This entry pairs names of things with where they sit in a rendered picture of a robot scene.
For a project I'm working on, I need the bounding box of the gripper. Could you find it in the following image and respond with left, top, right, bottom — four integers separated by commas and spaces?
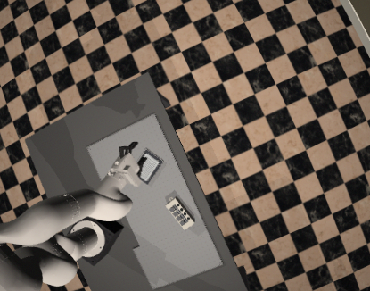
111, 142, 147, 177

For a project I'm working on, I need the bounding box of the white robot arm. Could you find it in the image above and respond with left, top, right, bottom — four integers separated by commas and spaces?
0, 165, 142, 291

